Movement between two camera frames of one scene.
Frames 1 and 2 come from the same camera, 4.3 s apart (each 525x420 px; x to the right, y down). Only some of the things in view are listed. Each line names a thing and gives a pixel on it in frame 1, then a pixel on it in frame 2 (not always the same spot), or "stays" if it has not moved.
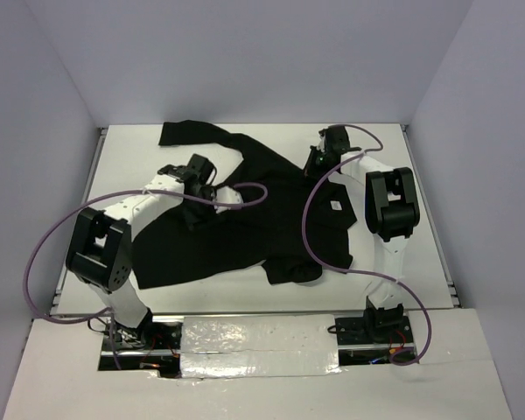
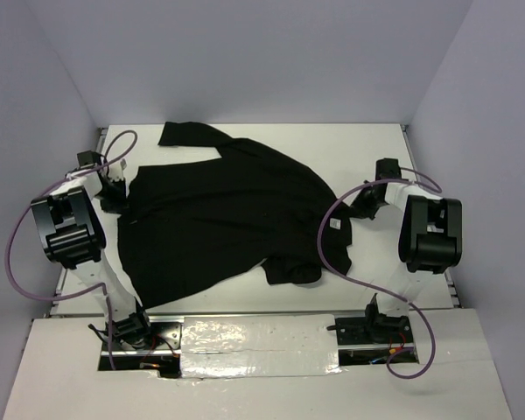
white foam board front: [457, 379] stays
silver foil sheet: [254, 346] stays
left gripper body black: [196, 214] to [113, 197]
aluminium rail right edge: [441, 252] stays
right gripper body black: [318, 164] to [367, 205]
